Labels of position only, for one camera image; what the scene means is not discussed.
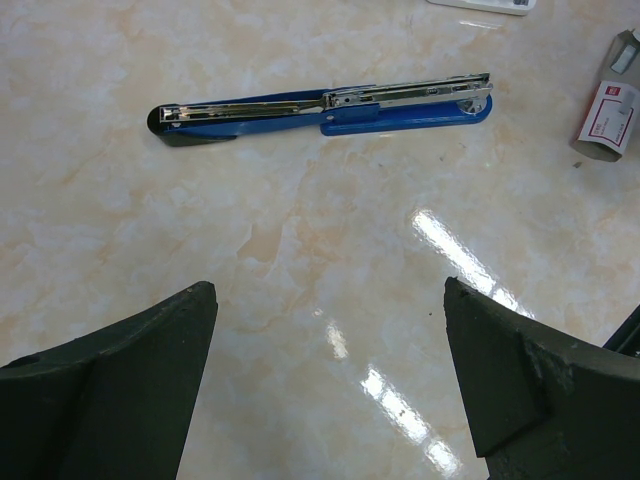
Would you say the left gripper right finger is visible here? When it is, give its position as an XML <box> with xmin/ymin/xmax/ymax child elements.
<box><xmin>444</xmin><ymin>277</ymin><xmax>640</xmax><ymax>479</ymax></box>

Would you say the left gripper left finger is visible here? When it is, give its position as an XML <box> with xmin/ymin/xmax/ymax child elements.
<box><xmin>1</xmin><ymin>281</ymin><xmax>218</xmax><ymax>479</ymax></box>

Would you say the red white staple box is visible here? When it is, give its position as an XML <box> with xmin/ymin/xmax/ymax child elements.
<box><xmin>571</xmin><ymin>29</ymin><xmax>639</xmax><ymax>163</ymax></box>

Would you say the blue metal stapler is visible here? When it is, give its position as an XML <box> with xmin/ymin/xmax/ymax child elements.
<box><xmin>147</xmin><ymin>73</ymin><xmax>493</xmax><ymax>147</ymax></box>

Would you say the small white stapler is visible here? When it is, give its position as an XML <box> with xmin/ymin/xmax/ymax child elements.
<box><xmin>428</xmin><ymin>0</ymin><xmax>537</xmax><ymax>16</ymax></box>

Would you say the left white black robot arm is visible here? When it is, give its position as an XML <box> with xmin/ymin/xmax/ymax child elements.
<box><xmin>1</xmin><ymin>277</ymin><xmax>639</xmax><ymax>479</ymax></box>

